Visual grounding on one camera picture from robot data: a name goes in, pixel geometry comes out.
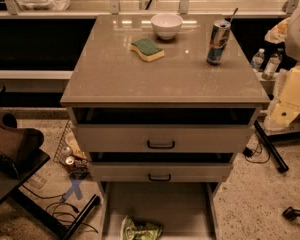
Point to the white bowl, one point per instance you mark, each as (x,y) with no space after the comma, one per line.
(166,26)

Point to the tall clear drink bottle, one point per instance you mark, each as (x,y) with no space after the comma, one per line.
(272,64)

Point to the wire basket with snacks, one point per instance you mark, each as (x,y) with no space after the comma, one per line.
(68,146)

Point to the green jalapeno chip bag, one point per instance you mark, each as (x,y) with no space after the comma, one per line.
(131,231)

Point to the middle grey drawer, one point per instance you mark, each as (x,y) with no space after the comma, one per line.
(159,172)

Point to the blue silver energy drink can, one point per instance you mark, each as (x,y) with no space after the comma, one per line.
(218,41)

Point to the small clear water bottle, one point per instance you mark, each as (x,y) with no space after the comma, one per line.
(257,60)

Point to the bottom open drawer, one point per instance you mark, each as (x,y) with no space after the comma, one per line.
(185,210)

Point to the black floor stand leg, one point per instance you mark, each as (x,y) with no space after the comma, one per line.
(282,166)

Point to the red soda can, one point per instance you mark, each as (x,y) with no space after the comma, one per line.
(69,163)

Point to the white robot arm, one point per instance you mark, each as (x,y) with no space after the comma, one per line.
(292,36)

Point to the grey drawer cabinet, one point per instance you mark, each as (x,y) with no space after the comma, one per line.
(111,85)

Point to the grey drawer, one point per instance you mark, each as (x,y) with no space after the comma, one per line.
(159,172)
(176,139)

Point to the black caster wheel base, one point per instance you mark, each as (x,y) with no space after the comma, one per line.
(291,214)

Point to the top grey drawer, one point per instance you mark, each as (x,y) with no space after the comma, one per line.
(176,139)

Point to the green yellow sponge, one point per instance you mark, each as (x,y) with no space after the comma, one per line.
(147,50)

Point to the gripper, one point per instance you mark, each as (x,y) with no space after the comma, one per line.
(298,34)

